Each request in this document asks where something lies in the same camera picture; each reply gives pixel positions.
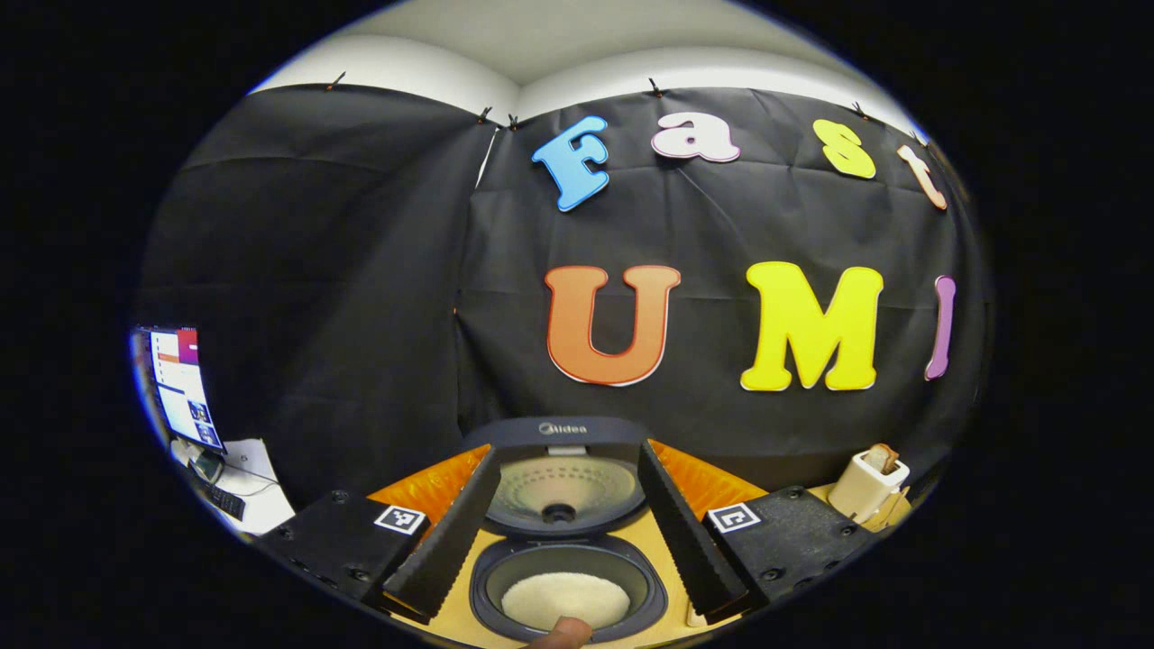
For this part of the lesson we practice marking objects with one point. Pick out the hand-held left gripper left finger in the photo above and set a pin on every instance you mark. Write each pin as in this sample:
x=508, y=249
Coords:
x=455, y=536

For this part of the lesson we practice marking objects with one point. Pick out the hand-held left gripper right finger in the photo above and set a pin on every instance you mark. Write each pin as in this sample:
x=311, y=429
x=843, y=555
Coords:
x=685, y=532

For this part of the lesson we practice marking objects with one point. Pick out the dark grey rice cooker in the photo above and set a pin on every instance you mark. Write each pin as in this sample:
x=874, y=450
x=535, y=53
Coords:
x=563, y=487

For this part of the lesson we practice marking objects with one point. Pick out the white rice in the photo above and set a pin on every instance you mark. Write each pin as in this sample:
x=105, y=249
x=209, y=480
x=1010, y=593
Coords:
x=563, y=595

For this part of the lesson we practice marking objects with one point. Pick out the white toaster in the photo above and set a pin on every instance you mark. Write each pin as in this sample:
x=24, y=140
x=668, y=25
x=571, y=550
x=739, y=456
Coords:
x=861, y=487

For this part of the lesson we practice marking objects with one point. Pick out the white side table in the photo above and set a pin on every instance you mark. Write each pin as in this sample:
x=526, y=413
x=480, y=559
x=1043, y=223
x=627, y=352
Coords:
x=261, y=496

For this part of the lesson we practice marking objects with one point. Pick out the toasted bread slice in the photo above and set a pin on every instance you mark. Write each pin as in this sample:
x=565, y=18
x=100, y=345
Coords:
x=885, y=458

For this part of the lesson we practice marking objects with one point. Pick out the black keyboard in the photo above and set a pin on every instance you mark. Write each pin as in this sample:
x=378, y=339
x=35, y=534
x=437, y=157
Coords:
x=225, y=502

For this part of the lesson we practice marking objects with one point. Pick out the black backdrop cloth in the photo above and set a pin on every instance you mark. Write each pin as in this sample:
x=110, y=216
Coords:
x=361, y=315

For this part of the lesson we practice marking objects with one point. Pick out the small grey desk device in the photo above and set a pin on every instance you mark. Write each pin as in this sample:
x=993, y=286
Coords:
x=207, y=467

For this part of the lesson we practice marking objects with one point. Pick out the computer monitor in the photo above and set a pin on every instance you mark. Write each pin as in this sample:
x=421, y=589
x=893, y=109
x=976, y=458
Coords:
x=185, y=388

